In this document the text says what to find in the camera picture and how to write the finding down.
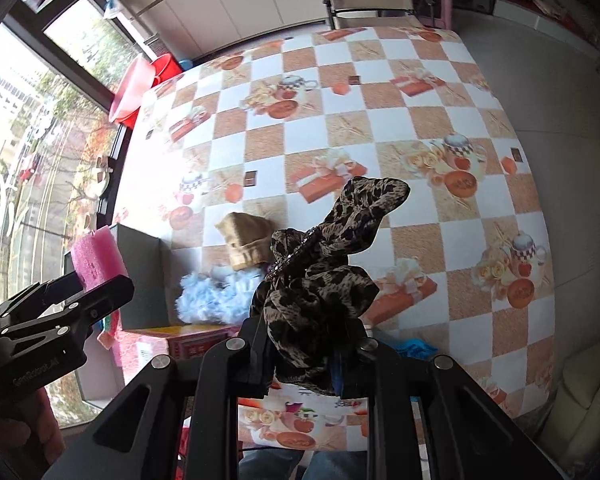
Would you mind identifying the grey cardboard box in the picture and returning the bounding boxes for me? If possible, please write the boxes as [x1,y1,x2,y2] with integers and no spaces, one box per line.
[62,222,181,403]

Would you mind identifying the leopard print scarf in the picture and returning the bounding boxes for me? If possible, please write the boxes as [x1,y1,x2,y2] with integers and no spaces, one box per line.
[249,176,412,397]

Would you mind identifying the pink sponge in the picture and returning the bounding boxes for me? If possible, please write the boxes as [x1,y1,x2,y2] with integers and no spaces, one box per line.
[70,225,130,292]

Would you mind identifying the beige sock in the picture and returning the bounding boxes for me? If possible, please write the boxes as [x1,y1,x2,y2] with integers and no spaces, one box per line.
[215,211,275,272]

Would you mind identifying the red patterned box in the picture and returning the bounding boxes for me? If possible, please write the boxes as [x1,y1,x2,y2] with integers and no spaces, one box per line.
[111,324,243,386]

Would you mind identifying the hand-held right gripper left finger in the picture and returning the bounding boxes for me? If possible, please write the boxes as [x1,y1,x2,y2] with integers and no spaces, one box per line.
[40,317,281,480]

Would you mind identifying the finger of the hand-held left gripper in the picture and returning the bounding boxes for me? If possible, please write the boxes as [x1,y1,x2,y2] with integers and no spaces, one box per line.
[0,275,135,356]
[0,271,83,333]

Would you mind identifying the checkered tablecloth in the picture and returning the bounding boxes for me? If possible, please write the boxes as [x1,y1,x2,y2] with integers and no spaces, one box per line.
[112,25,556,453]

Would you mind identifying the white cabinet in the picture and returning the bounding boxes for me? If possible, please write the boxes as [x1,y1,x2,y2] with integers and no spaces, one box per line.
[112,0,331,61]

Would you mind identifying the translucent red basin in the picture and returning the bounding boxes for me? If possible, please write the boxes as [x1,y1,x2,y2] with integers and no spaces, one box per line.
[109,55,162,123]

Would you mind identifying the pink stool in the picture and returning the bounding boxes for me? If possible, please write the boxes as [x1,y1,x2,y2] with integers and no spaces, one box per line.
[410,0,453,31]

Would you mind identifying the blue glove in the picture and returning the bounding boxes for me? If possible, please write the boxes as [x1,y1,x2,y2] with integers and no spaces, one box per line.
[380,337,439,361]

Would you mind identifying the light blue fluffy cloth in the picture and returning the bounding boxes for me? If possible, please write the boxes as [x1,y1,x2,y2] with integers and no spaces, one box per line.
[174,266,267,326]

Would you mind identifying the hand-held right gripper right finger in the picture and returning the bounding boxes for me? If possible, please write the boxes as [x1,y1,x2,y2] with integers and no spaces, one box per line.
[330,317,568,480]

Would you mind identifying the person's jeans legs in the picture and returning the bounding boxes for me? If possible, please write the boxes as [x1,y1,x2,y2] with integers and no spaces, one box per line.
[237,450,371,480]

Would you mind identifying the black framed window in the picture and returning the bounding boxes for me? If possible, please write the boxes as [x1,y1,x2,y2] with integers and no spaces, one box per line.
[0,0,146,431]

